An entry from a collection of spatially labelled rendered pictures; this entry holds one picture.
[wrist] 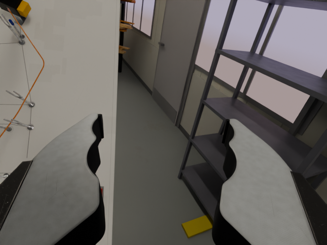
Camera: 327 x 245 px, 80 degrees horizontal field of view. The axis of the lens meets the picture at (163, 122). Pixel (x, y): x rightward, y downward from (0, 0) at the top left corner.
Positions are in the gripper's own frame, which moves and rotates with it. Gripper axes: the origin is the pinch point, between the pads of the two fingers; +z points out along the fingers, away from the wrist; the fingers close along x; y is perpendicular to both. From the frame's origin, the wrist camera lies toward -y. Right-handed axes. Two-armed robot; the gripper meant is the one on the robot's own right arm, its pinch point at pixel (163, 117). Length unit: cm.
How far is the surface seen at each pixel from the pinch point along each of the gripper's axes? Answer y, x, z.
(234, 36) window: 20, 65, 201
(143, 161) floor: 156, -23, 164
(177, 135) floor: 162, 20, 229
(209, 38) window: 28, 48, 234
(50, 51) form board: 10, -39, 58
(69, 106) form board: 25, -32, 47
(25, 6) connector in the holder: -4, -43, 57
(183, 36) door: 33, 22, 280
